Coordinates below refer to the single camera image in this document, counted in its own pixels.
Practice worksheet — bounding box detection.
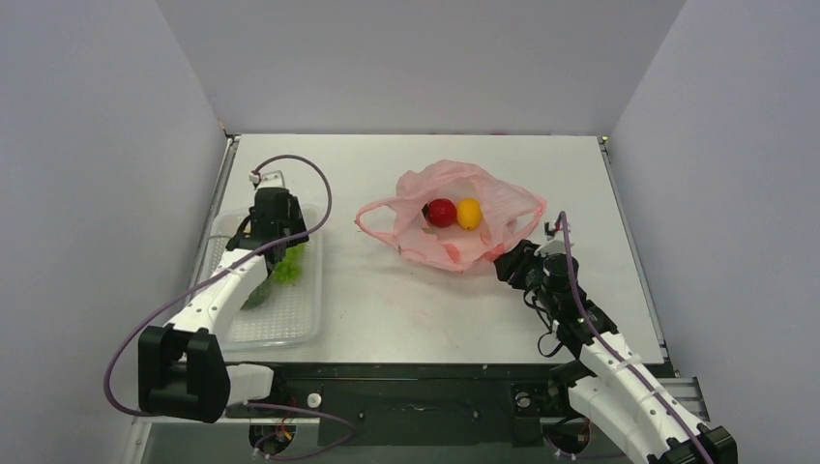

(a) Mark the white plastic basket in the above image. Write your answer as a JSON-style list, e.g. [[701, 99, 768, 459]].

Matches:
[[169, 210, 324, 353]]

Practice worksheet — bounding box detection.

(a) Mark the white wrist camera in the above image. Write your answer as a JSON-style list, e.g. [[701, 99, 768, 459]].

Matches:
[[249, 170, 286, 189], [535, 220, 567, 257]]

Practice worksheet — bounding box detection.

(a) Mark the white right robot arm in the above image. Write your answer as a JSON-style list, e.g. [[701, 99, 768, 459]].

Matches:
[[492, 240, 739, 463]]

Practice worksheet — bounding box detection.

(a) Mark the green fake vegetable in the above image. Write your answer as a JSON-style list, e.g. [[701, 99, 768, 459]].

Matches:
[[273, 244, 306, 283]]

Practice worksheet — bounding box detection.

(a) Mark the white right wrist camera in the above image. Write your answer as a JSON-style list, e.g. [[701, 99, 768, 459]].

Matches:
[[535, 220, 567, 257]]

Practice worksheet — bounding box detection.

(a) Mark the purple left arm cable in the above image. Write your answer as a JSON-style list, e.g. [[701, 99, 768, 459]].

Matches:
[[103, 154, 357, 461]]

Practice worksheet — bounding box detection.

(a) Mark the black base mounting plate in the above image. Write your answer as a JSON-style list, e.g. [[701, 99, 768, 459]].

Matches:
[[226, 361, 587, 448]]

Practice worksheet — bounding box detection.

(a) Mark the pink printed plastic bag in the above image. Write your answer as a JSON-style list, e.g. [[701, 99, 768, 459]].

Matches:
[[355, 160, 546, 274]]

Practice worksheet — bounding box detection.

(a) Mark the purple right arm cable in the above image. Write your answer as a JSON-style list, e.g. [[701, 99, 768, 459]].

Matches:
[[554, 211, 716, 464]]

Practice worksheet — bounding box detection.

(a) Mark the grey green fake avocado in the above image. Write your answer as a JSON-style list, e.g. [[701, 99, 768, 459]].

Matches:
[[241, 281, 272, 310]]

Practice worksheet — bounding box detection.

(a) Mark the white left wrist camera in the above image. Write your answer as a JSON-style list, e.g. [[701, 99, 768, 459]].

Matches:
[[249, 170, 286, 189]]

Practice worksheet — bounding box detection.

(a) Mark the red fake fruit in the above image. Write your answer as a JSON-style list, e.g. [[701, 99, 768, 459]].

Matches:
[[423, 198, 456, 228]]

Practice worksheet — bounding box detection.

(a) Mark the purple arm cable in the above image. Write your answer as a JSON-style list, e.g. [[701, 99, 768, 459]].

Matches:
[[103, 154, 357, 461], [554, 211, 716, 464]]

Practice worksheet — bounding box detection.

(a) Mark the orange fake fruit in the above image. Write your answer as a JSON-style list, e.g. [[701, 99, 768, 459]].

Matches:
[[456, 198, 483, 230]]

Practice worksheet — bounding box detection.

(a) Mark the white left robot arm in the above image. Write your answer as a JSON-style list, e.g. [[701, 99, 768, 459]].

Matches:
[[137, 187, 308, 423]]

